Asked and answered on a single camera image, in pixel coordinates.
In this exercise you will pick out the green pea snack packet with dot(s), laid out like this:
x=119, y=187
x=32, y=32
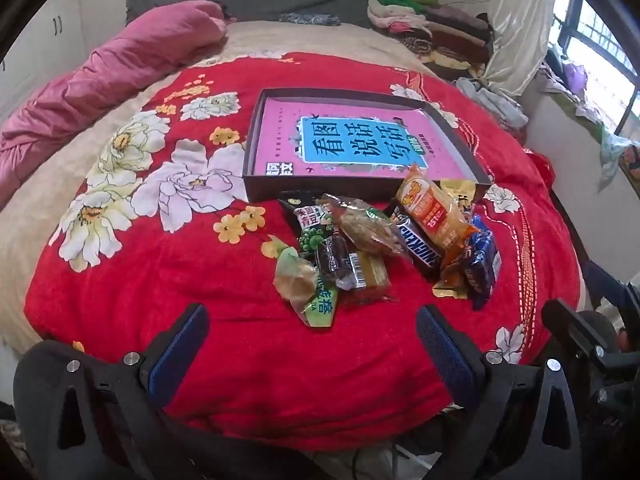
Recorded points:
x=312, y=240

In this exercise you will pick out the clear haw candy packet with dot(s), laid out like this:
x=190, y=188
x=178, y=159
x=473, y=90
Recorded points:
x=365, y=227

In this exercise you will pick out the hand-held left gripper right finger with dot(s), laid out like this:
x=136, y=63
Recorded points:
x=445, y=355

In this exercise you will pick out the pile of folded clothes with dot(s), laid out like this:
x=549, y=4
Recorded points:
x=450, y=35

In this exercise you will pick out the window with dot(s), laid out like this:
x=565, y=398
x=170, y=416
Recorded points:
x=600, y=60

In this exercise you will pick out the clear yellow cake packet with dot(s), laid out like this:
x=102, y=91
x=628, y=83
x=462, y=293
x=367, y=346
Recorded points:
x=372, y=272

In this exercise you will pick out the pale green cloth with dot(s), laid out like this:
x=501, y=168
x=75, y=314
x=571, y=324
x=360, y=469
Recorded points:
x=610, y=152

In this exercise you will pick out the pink picture book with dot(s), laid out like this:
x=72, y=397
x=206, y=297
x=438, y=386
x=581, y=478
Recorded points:
x=280, y=150

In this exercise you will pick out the dark cardboard box tray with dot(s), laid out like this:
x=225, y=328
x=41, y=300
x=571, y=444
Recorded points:
x=270, y=190

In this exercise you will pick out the grey crumpled clothes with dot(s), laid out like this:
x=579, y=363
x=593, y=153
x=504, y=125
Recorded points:
x=495, y=102

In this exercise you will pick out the brown chocolate bar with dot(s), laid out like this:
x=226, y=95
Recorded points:
x=420, y=252

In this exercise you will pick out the blue biscuit packet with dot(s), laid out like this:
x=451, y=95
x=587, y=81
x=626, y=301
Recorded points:
x=482, y=265

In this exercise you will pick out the long yellow snack packet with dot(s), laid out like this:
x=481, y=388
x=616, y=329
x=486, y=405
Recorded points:
x=457, y=192

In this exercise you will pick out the small dark wrapped candy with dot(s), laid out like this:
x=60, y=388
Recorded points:
x=332, y=257

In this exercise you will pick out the red floral blanket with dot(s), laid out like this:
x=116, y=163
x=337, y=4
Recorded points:
x=200, y=285

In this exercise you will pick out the pink quilt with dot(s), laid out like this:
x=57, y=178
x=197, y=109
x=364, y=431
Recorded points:
x=100, y=75

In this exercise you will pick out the cream curtain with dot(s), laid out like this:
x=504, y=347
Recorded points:
x=520, y=25

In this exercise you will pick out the orange bread packet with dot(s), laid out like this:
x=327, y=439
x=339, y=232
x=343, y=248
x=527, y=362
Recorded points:
x=435, y=210

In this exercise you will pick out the dark patterned cloth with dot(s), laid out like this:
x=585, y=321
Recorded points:
x=310, y=20

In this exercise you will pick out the white wardrobe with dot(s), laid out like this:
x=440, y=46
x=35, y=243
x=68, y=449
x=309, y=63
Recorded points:
x=55, y=25

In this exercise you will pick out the pale green cake packet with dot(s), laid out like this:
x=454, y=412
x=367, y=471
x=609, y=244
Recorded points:
x=295, y=280

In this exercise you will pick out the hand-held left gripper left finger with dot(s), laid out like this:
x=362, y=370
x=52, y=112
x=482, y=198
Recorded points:
x=180, y=355

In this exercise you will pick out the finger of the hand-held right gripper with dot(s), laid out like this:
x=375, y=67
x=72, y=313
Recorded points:
x=580, y=327

